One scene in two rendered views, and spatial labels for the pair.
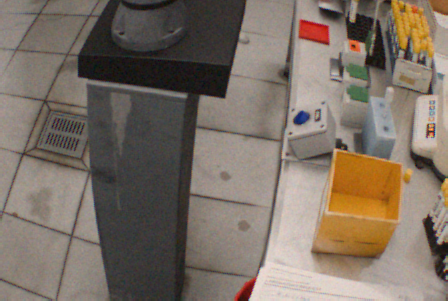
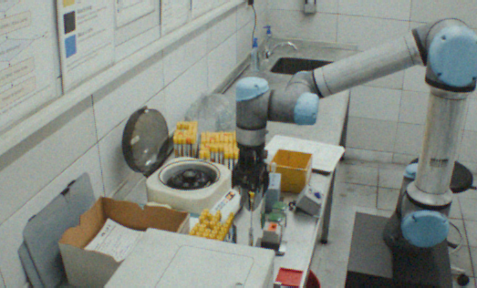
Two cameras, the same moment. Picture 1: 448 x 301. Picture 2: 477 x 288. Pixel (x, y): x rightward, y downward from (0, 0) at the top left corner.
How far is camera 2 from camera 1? 226 cm
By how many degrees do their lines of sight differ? 110
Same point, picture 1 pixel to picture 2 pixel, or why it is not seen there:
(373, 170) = (284, 172)
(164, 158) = not seen: hidden behind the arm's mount
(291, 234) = (319, 183)
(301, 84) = (307, 240)
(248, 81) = not seen: outside the picture
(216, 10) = (368, 247)
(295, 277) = (318, 166)
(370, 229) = (290, 156)
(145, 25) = not seen: hidden behind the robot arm
